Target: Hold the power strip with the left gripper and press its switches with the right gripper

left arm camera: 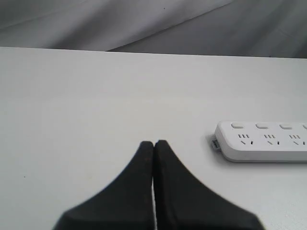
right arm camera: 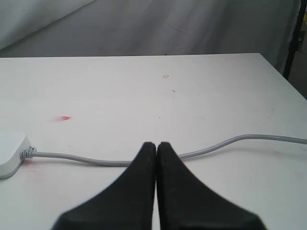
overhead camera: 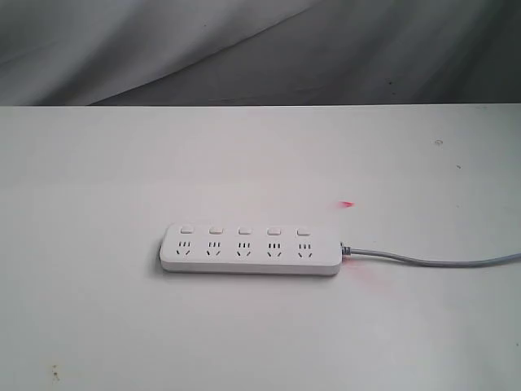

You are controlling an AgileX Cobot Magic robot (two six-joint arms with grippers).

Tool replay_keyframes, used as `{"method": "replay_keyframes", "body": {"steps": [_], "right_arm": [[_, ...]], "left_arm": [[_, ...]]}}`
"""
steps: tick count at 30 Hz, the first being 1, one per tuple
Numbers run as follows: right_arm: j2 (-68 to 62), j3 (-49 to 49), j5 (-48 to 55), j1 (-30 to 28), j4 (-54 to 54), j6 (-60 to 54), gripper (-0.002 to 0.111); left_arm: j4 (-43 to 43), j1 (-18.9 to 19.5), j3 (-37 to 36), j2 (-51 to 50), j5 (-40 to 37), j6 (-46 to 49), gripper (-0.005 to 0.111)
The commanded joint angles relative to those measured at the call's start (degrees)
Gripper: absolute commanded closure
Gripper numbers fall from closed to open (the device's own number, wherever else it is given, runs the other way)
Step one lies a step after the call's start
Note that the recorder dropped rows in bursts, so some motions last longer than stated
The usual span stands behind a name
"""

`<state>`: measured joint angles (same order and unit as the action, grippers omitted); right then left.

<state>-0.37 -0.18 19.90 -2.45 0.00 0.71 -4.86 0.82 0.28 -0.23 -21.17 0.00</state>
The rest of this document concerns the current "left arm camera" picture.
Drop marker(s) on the grey backdrop cloth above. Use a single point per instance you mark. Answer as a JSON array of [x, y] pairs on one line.
[[257, 28]]

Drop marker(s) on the white five-outlet power strip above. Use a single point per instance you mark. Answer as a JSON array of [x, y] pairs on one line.
[[246, 141]]

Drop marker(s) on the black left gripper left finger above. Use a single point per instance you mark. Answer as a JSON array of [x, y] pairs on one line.
[[125, 204]]

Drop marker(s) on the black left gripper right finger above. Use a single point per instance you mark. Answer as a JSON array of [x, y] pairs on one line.
[[182, 202]]

